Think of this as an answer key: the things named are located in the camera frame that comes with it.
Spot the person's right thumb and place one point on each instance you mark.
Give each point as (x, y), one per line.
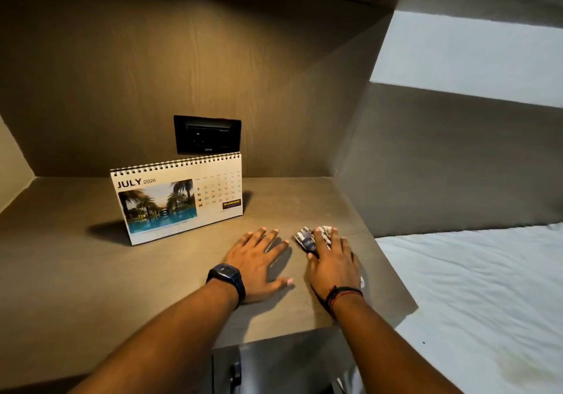
(312, 264)

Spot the person's left little finger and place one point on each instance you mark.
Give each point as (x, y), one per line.
(245, 240)

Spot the person's right middle finger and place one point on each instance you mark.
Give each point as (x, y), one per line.
(335, 239)

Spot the person's right forearm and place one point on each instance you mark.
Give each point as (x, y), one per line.
(382, 349)

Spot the person's right hand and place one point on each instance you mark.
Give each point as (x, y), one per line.
(334, 270)

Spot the person's left middle finger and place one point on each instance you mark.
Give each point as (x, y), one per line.
(269, 243)

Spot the black wrist watch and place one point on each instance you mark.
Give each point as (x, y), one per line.
(228, 277)

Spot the spiral desk calendar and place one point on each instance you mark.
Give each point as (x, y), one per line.
(176, 200)

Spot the person's left thumb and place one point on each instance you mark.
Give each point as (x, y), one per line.
(281, 283)

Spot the white bed sheet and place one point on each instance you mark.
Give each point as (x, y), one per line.
(475, 305)

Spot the person's left forearm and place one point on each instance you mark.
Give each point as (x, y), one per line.
(167, 341)

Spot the black wall socket panel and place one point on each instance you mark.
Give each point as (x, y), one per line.
(207, 135)

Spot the printed paper wrapper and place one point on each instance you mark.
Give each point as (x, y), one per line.
(306, 239)

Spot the person's left hand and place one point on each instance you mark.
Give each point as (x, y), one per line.
(253, 270)

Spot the grey cabinet door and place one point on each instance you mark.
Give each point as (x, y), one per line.
(281, 367)

